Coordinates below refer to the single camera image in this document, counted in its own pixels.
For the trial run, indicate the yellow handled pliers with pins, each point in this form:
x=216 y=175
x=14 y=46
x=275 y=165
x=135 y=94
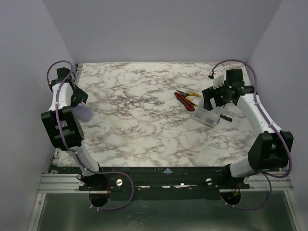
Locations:
x=186 y=95

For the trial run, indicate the aluminium frame rail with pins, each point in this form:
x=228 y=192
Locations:
x=68 y=183

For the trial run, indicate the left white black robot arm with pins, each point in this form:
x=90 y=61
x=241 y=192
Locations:
x=64 y=129

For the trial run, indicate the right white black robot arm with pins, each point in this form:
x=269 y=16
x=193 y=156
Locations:
x=272 y=147

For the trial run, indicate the clear plastic box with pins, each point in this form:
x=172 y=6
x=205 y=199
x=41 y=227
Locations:
x=205 y=117

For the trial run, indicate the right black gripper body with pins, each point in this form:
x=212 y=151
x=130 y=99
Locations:
x=210 y=98

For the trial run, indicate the purple umbrella case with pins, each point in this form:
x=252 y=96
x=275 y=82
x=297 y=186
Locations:
x=83 y=113

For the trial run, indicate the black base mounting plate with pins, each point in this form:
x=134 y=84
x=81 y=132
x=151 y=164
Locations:
x=155 y=183

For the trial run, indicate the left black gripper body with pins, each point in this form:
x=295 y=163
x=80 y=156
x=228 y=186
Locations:
x=80 y=95

